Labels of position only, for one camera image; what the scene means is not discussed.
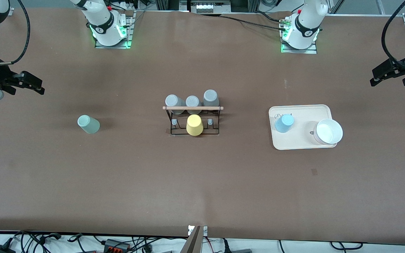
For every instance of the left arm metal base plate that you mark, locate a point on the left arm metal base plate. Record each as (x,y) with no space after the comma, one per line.
(313,51)

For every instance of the pale green cup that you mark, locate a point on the pale green cup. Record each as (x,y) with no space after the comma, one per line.
(89,125)

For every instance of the grey cup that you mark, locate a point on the grey cup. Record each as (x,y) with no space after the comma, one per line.
(171,101)
(192,101)
(210,96)

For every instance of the yellow cup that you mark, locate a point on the yellow cup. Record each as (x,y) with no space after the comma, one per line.
(194,125)

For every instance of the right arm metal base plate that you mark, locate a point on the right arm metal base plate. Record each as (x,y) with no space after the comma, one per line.
(128,35)

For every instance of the grey control box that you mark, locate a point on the grey control box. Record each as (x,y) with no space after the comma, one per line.
(206,7)

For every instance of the black power adapter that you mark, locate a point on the black power adapter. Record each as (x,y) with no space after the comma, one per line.
(0,249)

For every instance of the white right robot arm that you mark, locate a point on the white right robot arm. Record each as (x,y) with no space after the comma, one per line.
(102,21)

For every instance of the cream plastic tray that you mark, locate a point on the cream plastic tray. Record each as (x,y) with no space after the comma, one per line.
(294,138)

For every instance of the white mounting bracket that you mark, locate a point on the white mounting bracket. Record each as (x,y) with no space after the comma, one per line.
(205,231)

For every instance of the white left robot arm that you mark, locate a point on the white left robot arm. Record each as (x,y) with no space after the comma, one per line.
(308,21)

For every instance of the light blue cup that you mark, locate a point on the light blue cup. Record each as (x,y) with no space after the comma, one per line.
(284,123)

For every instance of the black power plug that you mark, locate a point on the black power plug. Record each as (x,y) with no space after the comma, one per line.
(226,246)

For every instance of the white bowl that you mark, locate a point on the white bowl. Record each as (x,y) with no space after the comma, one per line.
(329,131)

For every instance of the black power strip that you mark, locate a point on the black power strip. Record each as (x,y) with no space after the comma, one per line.
(113,244)

